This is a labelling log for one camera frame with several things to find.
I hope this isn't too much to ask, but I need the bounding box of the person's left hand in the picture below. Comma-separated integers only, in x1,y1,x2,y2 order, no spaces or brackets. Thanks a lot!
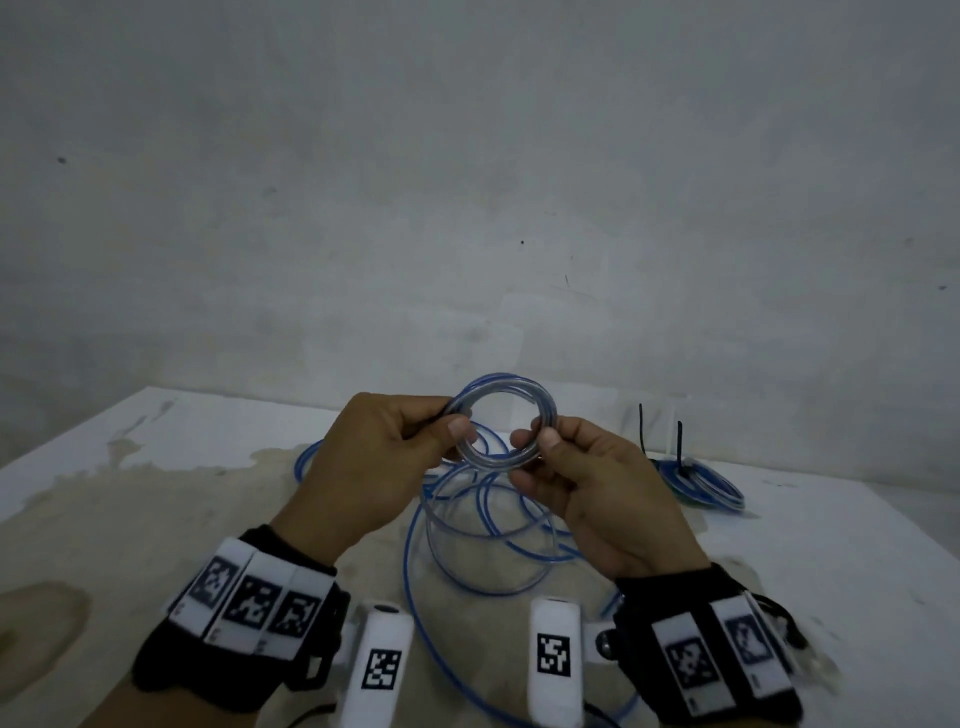
269,393,478,568

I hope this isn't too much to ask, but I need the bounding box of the black left wristband with markers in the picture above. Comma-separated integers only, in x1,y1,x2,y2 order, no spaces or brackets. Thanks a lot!
132,524,352,714

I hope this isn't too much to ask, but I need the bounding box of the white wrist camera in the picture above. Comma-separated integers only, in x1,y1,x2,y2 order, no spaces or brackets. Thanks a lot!
527,596,618,728
339,601,416,728

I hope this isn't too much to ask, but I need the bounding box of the person's right hand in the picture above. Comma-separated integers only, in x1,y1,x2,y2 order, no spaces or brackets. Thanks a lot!
509,416,711,583

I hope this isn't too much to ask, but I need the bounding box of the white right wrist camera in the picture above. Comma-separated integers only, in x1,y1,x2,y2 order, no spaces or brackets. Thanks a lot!
527,596,618,728

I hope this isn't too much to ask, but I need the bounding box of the solid blue cable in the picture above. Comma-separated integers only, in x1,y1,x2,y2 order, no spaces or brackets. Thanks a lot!
656,458,748,514

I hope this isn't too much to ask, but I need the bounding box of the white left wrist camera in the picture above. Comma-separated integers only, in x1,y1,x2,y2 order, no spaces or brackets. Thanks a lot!
339,601,416,728

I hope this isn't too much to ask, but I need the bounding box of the bundle of black cable ties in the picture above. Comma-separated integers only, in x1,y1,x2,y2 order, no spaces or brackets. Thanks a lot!
749,590,813,652

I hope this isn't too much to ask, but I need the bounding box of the black left camera cord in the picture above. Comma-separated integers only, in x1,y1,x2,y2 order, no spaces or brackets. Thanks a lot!
287,701,340,728

